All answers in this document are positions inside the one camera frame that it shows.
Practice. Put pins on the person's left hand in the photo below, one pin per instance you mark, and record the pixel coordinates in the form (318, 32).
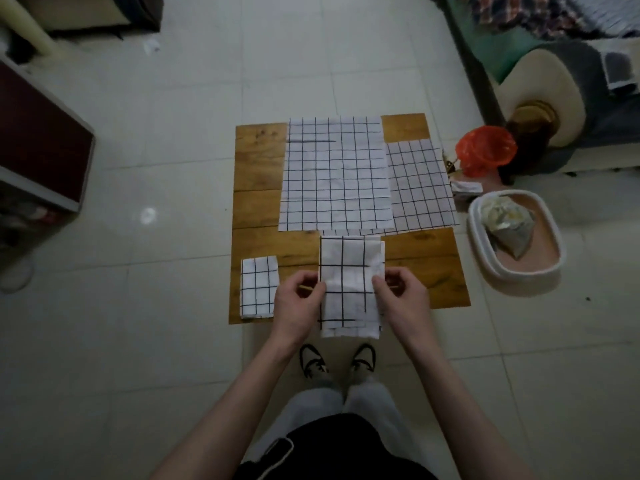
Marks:
(295, 309)

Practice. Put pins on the person's right hand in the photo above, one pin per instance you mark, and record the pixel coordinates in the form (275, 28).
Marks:
(407, 307)

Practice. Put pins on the person's left thumb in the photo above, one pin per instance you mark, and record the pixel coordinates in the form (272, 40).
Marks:
(318, 298)

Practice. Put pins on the person's right thumb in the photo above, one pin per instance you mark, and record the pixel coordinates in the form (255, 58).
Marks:
(380, 294)

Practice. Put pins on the half-folded white grid cloth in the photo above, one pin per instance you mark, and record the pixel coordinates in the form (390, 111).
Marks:
(350, 269)

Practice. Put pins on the person's left forearm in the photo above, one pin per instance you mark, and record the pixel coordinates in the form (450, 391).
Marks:
(235, 409)

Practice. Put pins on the person's right forearm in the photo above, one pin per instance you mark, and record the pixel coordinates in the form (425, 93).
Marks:
(460, 409)

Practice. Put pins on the small folded grid cloth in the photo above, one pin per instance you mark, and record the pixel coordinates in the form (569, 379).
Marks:
(257, 287)

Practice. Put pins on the person's left shoe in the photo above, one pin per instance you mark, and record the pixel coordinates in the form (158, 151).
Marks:
(312, 362)

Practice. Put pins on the person's shoe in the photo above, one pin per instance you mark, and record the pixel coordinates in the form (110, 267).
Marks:
(364, 358)
(312, 362)

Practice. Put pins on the person's right shoe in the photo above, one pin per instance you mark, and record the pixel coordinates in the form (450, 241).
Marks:
(364, 358)

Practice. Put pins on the grey trousers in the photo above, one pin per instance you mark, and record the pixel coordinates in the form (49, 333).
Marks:
(310, 404)

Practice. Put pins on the fine-grid white cloth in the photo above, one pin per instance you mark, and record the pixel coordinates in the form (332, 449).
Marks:
(422, 189)

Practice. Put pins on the large white grid cloth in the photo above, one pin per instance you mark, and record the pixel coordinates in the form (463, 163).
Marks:
(335, 174)

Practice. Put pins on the small white box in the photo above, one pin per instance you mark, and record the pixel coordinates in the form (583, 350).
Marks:
(466, 187)

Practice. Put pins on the wooden table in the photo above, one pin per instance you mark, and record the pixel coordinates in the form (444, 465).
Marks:
(260, 164)

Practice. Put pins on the crumpled grey bag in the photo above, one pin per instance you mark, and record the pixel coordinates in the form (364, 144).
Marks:
(510, 224)

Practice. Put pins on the black top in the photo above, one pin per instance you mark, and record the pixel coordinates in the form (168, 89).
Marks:
(335, 449)

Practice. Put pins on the white oval basin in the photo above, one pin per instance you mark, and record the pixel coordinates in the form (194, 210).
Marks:
(542, 264)

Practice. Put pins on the red plastic bag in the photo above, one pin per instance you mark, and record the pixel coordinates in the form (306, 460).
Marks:
(485, 149)

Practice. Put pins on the cream round cushion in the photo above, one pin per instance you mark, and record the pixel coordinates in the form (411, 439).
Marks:
(545, 84)

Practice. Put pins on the sofa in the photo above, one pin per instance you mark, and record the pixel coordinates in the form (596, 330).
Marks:
(500, 49)

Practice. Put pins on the plaid cloth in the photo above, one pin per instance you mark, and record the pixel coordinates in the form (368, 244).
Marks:
(515, 12)

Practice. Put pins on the dark red cabinet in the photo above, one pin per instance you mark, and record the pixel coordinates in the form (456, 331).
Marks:
(35, 134)

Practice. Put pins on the dark furniture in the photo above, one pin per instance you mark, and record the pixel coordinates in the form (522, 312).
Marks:
(90, 12)

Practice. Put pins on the cream cylinder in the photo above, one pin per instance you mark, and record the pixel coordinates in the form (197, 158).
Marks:
(25, 29)

